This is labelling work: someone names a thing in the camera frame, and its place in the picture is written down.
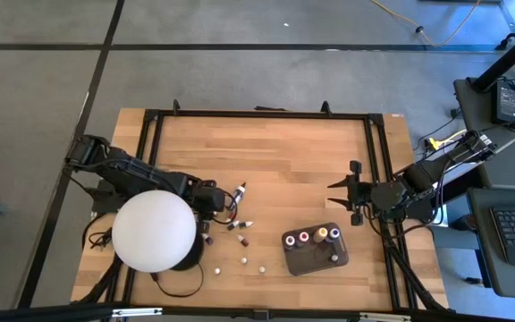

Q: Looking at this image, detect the black lamp cable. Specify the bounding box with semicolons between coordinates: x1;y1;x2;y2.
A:
148;261;206;299

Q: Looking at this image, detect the black cable bundle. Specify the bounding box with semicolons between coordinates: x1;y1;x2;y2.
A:
81;214;114;250

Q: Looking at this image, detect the dark grey plastic bin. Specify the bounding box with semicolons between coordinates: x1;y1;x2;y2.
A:
281;222;350;277

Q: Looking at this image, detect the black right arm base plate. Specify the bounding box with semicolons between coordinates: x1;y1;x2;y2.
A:
411;195;435;223

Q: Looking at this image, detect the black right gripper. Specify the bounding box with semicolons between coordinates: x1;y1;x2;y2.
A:
327;160;377;226

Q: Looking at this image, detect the yellow plug cable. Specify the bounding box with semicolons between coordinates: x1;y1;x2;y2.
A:
427;129;469;152

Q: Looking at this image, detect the brown-capped food colouring bottle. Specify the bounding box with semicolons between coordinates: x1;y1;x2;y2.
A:
229;182;248;211

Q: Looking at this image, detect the black power adapter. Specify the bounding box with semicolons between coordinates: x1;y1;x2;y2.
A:
492;79;515;125

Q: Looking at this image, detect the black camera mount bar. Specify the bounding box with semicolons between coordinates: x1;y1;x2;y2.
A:
0;301;515;322

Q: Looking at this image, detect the black stand pole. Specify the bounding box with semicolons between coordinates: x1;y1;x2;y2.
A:
469;20;515;93

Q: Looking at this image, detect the yellow floor cable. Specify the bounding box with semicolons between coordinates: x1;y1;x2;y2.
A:
370;0;482;47

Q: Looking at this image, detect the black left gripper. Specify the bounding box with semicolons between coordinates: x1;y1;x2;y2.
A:
188;178;228;234

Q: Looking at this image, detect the white globe lamp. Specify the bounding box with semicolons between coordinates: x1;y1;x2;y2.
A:
111;189;206;273

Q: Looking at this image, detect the silver metal bracket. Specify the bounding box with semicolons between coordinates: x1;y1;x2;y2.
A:
359;312;411;322
112;307;164;318

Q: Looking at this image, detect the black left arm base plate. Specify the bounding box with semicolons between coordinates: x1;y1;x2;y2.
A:
89;178;127;214

